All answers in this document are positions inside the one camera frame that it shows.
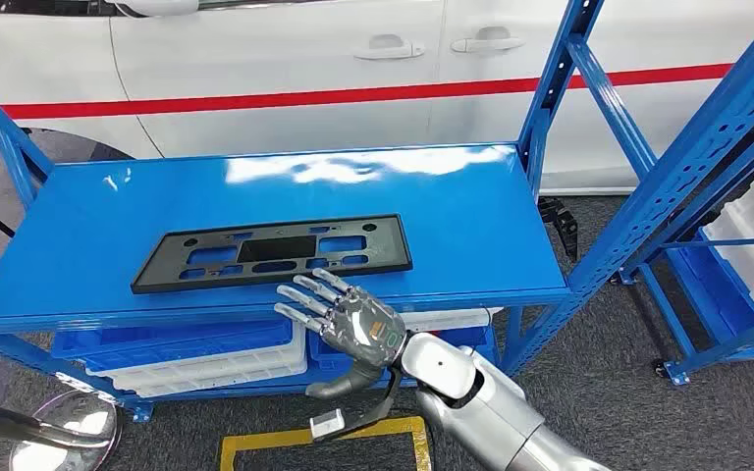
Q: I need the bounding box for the chrome round base stand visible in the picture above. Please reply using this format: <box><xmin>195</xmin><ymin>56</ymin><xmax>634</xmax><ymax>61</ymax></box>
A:
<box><xmin>0</xmin><ymin>389</ymin><xmax>123</xmax><ymax>471</ymax></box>

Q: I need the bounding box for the black cable chain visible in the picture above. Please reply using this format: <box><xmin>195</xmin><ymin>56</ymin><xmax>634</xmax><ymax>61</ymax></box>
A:
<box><xmin>538</xmin><ymin>196</ymin><xmax>578</xmax><ymax>261</ymax></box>

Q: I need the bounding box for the white car with red stripe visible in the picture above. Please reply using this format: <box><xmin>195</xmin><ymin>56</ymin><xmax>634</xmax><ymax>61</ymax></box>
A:
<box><xmin>0</xmin><ymin>0</ymin><xmax>754</xmax><ymax>196</ymax></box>

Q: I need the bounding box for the blue metal shelf rack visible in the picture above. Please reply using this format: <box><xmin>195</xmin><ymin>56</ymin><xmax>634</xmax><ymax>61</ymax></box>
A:
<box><xmin>0</xmin><ymin>0</ymin><xmax>754</xmax><ymax>425</ymax></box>
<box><xmin>611</xmin><ymin>117</ymin><xmax>754</xmax><ymax>388</ymax></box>

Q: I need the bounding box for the white car door handle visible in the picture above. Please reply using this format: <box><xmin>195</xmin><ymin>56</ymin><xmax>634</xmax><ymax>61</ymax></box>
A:
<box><xmin>353</xmin><ymin>33</ymin><xmax>426</xmax><ymax>62</ymax></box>
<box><xmin>451</xmin><ymin>26</ymin><xmax>526</xmax><ymax>55</ymax></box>

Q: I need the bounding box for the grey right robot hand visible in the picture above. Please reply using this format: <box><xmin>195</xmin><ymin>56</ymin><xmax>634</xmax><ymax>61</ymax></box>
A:
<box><xmin>274</xmin><ymin>267</ymin><xmax>410</xmax><ymax>400</ymax></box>

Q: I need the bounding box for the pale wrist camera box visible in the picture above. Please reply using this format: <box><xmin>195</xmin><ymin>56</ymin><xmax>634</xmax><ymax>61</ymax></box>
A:
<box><xmin>309</xmin><ymin>409</ymin><xmax>347</xmax><ymax>442</ymax></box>

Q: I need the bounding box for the black plastic frame part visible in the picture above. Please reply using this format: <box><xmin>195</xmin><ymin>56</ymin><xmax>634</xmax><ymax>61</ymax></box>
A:
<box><xmin>131</xmin><ymin>213</ymin><xmax>414</xmax><ymax>295</ymax></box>

